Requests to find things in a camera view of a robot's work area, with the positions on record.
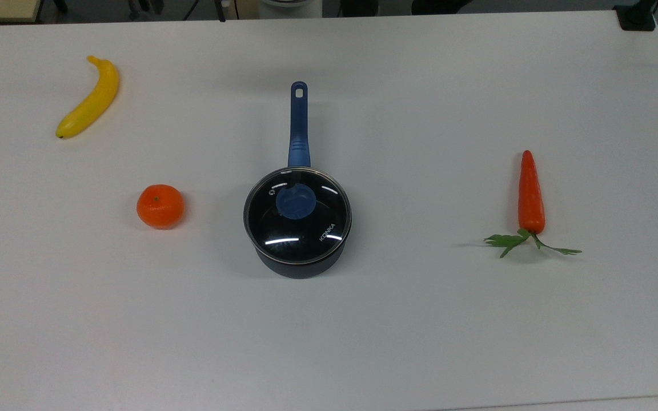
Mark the glass pot lid blue knob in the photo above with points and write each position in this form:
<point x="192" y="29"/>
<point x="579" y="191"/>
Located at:
<point x="306" y="228"/>

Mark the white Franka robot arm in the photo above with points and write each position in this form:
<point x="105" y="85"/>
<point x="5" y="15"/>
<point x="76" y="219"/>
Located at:
<point x="290" y="7"/>

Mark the orange toy tangerine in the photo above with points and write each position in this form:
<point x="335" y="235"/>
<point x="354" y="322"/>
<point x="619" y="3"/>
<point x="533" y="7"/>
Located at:
<point x="160" y="206"/>

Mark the orange toy carrot green leaves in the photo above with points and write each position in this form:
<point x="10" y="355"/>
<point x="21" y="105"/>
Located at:
<point x="531" y="194"/>

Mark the yellow toy banana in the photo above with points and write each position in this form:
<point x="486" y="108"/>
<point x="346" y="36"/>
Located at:
<point x="96" y="98"/>

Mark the white adjacent table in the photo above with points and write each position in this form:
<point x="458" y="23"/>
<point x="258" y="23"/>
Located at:
<point x="592" y="404"/>

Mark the black table clamp mount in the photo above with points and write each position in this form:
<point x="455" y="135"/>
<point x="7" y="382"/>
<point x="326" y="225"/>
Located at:
<point x="636" y="16"/>

